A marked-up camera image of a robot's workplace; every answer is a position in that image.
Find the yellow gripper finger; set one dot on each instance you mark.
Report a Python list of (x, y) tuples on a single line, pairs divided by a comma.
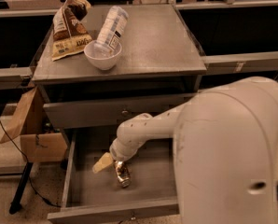
[(105, 161)]

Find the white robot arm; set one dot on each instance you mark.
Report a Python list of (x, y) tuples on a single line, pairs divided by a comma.
[(225, 145)]

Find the open grey middle drawer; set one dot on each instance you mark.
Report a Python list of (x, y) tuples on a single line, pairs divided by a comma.
[(90, 198)]

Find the round top drawer knob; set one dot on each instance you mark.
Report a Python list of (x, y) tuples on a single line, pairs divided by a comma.
[(125, 113)]

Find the grey drawer cabinet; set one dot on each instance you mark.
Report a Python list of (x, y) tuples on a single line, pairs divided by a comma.
[(158, 57)]

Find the cardboard box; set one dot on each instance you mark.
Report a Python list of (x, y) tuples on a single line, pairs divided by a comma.
[(27, 123)]

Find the black stand leg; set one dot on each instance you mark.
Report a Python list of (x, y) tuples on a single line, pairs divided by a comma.
[(15, 205)]

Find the white bowl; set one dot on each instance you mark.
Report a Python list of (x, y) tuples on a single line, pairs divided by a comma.
[(100, 61)]

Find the brown chip bag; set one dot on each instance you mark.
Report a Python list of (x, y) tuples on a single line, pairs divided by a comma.
[(70, 36)]

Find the clear plastic water bottle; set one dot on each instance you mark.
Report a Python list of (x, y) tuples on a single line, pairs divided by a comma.
[(112, 31)]

